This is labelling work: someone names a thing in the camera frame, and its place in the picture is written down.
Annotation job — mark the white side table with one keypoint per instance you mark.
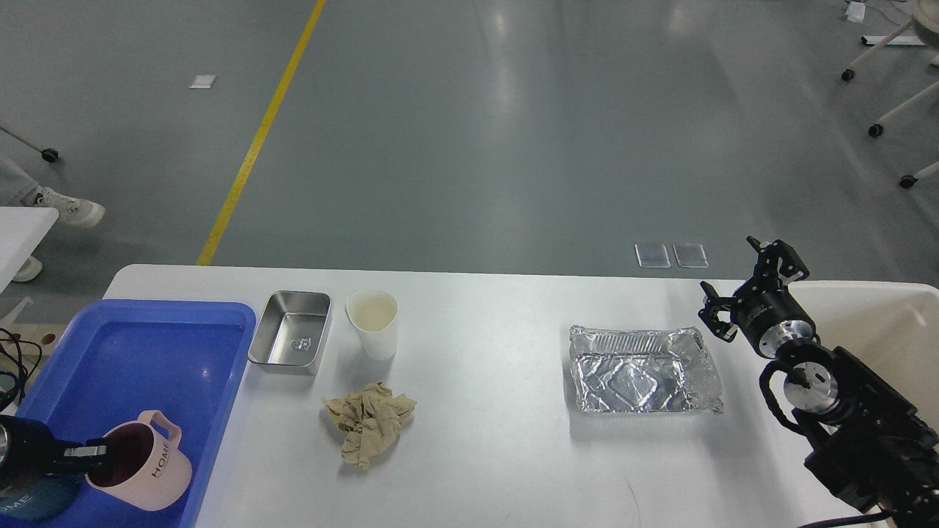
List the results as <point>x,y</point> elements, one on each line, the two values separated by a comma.
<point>22,229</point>

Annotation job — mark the pink mug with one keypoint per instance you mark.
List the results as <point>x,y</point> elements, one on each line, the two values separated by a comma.
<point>146,469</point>

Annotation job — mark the black caster left stand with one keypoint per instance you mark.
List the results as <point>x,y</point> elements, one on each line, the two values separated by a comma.
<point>49,154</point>

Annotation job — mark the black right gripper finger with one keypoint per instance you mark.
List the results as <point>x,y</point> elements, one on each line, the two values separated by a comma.
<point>719,313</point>
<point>778,265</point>

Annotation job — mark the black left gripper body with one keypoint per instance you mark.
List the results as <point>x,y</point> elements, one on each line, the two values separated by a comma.
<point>29,452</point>

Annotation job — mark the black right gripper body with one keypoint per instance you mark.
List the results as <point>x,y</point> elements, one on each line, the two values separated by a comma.
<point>770,319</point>

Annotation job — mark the clear floor plate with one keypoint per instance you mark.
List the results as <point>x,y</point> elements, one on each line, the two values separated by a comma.
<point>690,255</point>
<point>652,255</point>

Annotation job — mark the crumpled brown paper napkin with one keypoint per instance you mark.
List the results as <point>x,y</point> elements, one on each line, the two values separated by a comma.
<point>370,420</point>

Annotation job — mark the person in grey trousers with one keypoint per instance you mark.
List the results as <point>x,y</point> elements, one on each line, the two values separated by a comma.
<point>19,189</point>

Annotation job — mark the white plastic bin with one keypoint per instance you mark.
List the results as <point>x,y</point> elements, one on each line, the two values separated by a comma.
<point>891,327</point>

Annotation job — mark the right clear floor plate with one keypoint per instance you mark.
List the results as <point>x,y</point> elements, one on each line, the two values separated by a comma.
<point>690,255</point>

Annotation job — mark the white paper cup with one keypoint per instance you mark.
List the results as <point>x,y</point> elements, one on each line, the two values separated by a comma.
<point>373,315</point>

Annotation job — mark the blue plastic tray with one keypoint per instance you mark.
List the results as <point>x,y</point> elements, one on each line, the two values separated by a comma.
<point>120,357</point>

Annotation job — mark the left clear floor plate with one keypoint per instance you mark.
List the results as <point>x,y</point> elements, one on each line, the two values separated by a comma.
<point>652,255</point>

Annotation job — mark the stainless steel rectangular container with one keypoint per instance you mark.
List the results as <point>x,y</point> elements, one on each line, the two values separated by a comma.
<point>290,336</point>

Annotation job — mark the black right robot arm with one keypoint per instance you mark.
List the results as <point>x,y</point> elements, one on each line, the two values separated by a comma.
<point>869,447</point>

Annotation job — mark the aluminium foil tray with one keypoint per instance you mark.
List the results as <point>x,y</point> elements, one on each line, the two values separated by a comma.
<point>644,372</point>

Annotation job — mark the white paper scrap on floor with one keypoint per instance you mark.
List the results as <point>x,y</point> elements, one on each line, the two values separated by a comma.
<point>203,81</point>

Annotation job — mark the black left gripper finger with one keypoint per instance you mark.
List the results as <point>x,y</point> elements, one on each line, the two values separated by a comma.
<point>86,465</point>
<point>91,448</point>

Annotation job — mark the blue mug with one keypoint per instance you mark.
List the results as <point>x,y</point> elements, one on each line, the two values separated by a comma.
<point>44,500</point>

